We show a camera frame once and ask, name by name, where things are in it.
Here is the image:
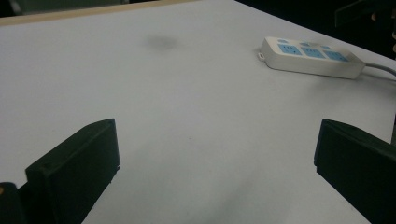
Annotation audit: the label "grey power strip cable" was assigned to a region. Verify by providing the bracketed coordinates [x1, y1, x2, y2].
[361, 63, 396, 82]

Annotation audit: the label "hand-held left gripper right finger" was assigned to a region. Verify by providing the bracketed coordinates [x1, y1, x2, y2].
[313, 119, 396, 224]

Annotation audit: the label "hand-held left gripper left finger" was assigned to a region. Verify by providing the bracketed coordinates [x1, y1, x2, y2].
[19, 118, 121, 224]

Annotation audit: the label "white power strip blue sockets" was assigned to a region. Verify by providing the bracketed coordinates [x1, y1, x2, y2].
[257, 35, 366, 80]

